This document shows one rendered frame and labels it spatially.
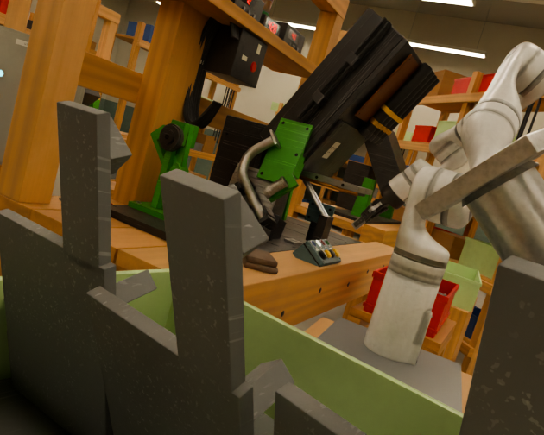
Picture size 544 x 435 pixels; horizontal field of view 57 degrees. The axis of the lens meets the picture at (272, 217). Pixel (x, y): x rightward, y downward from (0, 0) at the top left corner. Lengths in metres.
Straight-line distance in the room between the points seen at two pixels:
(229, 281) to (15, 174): 1.13
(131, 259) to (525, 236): 0.93
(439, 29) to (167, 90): 9.69
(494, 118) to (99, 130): 0.77
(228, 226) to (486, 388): 0.12
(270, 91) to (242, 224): 11.62
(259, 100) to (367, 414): 11.46
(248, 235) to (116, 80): 1.33
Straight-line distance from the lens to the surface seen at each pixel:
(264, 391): 0.35
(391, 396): 0.60
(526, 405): 0.21
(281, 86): 11.78
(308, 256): 1.38
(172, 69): 1.59
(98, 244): 0.40
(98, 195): 0.39
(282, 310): 1.21
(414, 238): 0.87
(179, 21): 1.60
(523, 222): 0.22
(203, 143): 8.13
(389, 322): 0.89
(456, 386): 0.91
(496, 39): 10.84
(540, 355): 0.19
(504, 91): 1.07
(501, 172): 0.21
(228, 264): 0.24
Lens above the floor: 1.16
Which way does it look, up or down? 7 degrees down
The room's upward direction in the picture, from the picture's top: 16 degrees clockwise
